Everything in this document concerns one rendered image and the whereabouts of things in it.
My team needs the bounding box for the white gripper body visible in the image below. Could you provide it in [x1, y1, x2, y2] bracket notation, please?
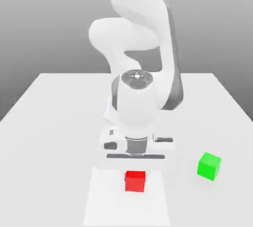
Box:
[96, 148, 176, 172]

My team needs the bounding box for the small red cube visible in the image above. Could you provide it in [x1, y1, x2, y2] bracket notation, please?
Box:
[125, 170, 146, 193]

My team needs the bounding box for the small green cube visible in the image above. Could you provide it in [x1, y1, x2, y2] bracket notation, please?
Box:
[197, 151, 222, 182]

